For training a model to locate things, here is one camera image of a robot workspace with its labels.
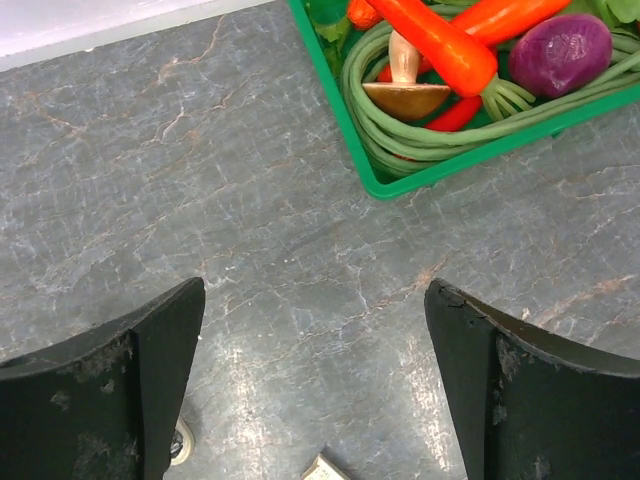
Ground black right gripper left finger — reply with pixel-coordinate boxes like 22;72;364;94
1;277;206;480

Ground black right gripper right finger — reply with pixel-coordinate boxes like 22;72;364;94
424;278;639;479

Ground white staple box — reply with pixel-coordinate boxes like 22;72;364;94
301;454;349;480

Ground green plastic basket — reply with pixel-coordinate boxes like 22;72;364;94
290;1;639;199

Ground green toy long beans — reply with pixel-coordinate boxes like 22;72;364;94
340;21;639;182

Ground brown toy mushroom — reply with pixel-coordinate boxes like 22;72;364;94
362;31;451;123

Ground orange toy carrot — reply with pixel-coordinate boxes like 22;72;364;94
371;1;568;97
362;1;535;122

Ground purple toy onion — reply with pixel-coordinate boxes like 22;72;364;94
508;13;613;99

